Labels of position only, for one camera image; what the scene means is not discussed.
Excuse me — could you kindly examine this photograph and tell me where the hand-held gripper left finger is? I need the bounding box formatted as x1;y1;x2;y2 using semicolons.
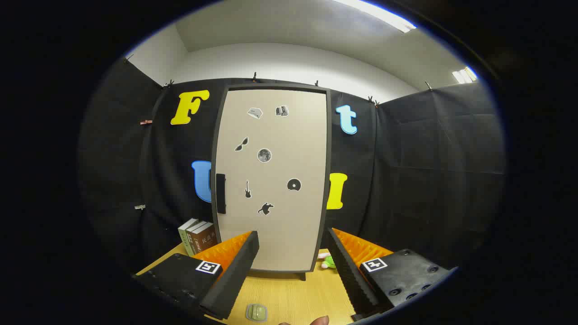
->
133;230;260;321

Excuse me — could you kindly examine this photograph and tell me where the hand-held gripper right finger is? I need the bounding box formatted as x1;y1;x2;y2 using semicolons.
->
326;227;457;319

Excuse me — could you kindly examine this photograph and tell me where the small pale green box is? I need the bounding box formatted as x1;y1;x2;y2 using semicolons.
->
245;304;268;322

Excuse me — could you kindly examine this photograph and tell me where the black door handle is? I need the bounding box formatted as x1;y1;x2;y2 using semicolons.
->
216;173;226;214

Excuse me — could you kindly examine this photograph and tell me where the dark brown book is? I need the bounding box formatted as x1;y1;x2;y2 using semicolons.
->
185;221;206;255

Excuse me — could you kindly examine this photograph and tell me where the green book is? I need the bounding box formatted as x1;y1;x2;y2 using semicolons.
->
177;218;198;257

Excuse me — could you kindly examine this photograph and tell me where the black backdrop cloth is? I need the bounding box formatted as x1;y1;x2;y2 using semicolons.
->
77;56;506;276

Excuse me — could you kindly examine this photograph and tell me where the dark grey cabinet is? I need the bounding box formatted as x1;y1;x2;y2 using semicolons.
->
210;83;332;281

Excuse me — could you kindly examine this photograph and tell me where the row of black cloth clips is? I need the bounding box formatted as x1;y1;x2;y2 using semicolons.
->
124;54;434;107

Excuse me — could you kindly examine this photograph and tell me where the ceiling light panel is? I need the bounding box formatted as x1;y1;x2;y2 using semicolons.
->
452;66;478;84
332;0;417;33

